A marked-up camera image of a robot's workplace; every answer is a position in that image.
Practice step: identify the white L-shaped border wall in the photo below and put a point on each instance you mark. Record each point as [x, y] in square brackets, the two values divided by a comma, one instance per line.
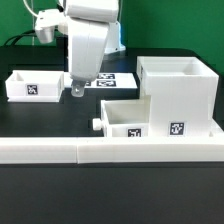
[74, 150]

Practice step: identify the white drawer cabinet frame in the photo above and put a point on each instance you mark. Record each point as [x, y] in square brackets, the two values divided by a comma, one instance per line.
[181, 93]

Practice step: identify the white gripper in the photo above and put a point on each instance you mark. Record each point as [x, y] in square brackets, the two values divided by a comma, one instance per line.
[88, 27]

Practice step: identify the white front drawer box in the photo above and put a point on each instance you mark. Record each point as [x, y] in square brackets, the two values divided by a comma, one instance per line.
[123, 118]

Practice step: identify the white rear drawer box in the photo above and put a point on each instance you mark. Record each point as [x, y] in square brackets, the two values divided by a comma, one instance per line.
[35, 86]

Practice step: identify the white fiducial marker sheet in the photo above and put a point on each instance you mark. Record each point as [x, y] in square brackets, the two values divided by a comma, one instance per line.
[113, 80]

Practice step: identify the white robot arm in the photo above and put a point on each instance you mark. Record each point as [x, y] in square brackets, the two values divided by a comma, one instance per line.
[89, 25]

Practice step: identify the white drawer box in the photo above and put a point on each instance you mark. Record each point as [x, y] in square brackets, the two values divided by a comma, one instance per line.
[123, 118]
[35, 86]

